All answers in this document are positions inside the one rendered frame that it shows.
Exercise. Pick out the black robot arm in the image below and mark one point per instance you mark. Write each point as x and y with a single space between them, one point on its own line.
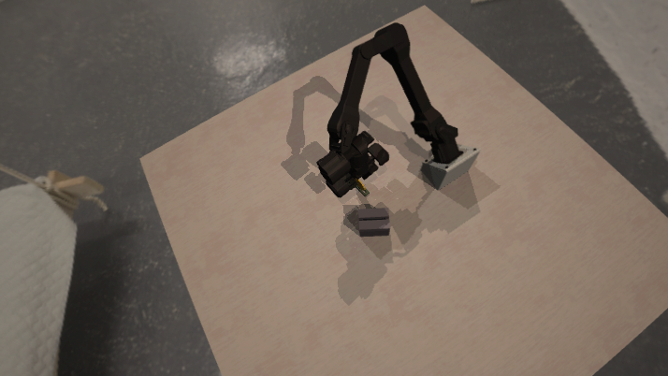
393 44

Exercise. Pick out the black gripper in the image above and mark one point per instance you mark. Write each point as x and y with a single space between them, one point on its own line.
348 181

